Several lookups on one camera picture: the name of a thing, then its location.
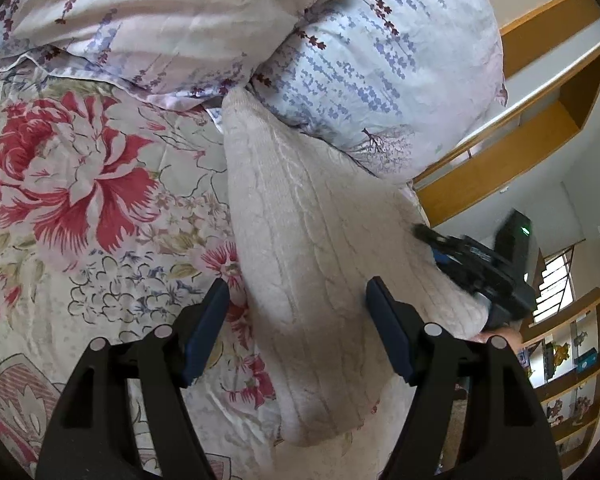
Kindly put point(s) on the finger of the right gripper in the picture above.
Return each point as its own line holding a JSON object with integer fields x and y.
{"x": 449, "y": 251}

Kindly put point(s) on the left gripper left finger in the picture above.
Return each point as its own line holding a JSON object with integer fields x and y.
{"x": 91, "y": 434}

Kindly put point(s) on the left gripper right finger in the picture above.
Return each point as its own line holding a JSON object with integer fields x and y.
{"x": 505, "y": 432}

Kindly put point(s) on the beige cable knit sweater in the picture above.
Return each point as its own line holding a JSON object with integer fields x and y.
{"x": 311, "y": 228}

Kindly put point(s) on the person's right hand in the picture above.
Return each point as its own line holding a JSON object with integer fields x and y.
{"x": 512, "y": 336}

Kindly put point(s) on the wooden bookshelf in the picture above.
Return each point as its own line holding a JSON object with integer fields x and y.
{"x": 562, "y": 360}

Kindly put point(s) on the right lavender print pillow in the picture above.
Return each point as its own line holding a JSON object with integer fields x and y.
{"x": 395, "y": 84}

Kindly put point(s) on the floral bed quilt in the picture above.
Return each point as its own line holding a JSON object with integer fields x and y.
{"x": 113, "y": 218}

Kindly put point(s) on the left pink floral pillow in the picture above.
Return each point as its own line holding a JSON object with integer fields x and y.
{"x": 174, "y": 54}

